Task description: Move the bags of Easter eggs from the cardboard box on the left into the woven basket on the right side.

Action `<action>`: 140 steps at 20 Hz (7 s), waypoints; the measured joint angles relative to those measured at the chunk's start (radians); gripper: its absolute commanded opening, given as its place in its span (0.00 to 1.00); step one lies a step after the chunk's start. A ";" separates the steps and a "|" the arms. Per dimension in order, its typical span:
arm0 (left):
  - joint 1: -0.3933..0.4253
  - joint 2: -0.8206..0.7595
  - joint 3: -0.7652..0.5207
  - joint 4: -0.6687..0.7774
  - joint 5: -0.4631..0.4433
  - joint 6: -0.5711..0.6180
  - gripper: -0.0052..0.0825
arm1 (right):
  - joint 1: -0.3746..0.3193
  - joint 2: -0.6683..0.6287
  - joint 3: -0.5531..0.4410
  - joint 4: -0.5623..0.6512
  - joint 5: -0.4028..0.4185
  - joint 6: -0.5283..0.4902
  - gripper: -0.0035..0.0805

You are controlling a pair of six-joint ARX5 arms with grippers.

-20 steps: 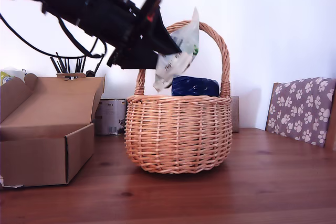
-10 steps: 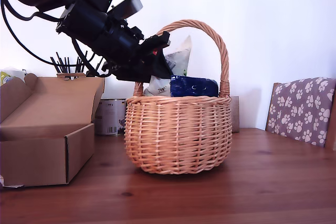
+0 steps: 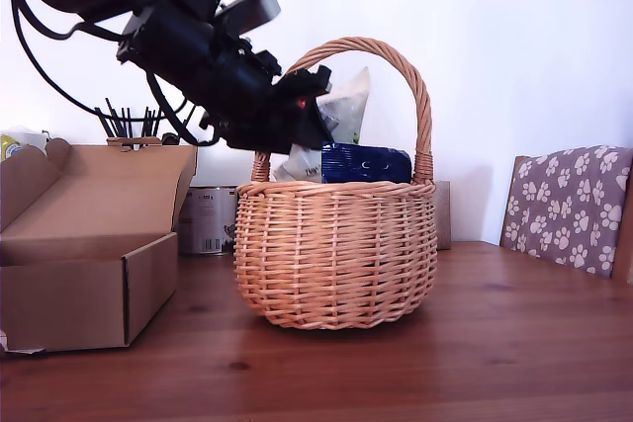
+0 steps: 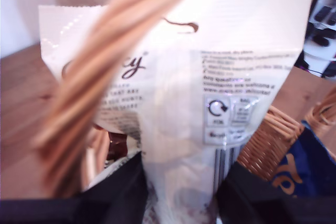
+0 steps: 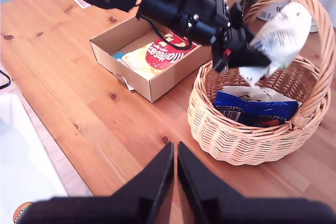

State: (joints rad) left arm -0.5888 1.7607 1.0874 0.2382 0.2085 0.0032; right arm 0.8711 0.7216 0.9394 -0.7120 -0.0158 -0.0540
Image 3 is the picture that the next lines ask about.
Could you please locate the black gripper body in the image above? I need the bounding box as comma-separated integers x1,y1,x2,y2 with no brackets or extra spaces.
118,4,332,151

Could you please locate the clear speckled egg bag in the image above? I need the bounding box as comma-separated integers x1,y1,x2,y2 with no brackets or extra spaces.
270,65,372,184

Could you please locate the blue Terry's egg bag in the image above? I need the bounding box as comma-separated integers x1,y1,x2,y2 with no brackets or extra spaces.
320,142,412,185

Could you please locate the cardboard stick holder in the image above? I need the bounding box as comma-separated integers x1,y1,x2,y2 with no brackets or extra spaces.
106,136,164,150

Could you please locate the brown cardboard box with lid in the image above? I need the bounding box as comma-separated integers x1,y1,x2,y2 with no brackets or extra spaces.
0,137,200,354

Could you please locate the tin can with paper label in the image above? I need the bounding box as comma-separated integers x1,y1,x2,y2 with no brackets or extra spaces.
178,185,239,256

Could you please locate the yellow-green white package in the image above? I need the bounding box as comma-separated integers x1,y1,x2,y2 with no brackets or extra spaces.
0,126,50,164

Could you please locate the paw print chair cover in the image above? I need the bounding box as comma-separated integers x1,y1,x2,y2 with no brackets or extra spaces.
502,145,633,279

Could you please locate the white paper scrap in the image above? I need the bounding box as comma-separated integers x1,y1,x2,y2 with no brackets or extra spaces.
0,330,48,357

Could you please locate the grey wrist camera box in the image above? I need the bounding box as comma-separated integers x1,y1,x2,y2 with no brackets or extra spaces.
215,0,282,41

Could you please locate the woven wicker basket with handle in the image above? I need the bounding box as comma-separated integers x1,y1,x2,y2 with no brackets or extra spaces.
232,36,438,332

